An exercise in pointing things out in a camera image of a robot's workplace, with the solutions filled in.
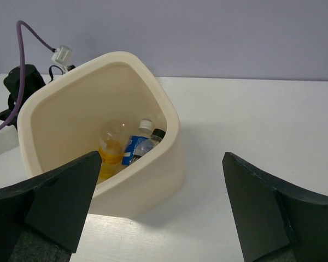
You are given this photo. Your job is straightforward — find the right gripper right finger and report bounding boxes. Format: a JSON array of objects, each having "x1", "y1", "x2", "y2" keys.
[{"x1": 222, "y1": 152, "x2": 328, "y2": 261}]

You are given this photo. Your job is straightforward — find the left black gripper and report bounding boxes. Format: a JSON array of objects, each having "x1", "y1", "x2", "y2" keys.
[{"x1": 3, "y1": 64, "x2": 46, "y2": 110}]

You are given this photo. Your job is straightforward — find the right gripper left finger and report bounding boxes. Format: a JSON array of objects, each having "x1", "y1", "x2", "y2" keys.
[{"x1": 0, "y1": 151, "x2": 102, "y2": 261}]

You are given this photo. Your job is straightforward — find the orange label plastic bottle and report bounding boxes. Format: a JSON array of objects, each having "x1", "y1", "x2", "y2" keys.
[{"x1": 98, "y1": 119, "x2": 130, "y2": 180}]

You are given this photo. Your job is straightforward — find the blue label plastic bottle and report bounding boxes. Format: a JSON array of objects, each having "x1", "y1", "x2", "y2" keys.
[{"x1": 121, "y1": 119, "x2": 154, "y2": 167}]

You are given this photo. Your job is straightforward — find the black cap pepsi bottle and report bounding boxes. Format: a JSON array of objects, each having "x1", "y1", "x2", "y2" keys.
[{"x1": 130, "y1": 128, "x2": 166, "y2": 164}]

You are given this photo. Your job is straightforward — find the beige plastic bin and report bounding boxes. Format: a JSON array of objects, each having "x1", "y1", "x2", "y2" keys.
[{"x1": 17, "y1": 52, "x2": 184, "y2": 218}]

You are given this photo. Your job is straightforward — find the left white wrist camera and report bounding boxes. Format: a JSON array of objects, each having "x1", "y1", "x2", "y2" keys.
[{"x1": 51, "y1": 45, "x2": 76, "y2": 74}]

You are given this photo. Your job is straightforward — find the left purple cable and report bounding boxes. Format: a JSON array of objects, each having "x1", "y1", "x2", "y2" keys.
[{"x1": 0, "y1": 20, "x2": 57, "y2": 136}]

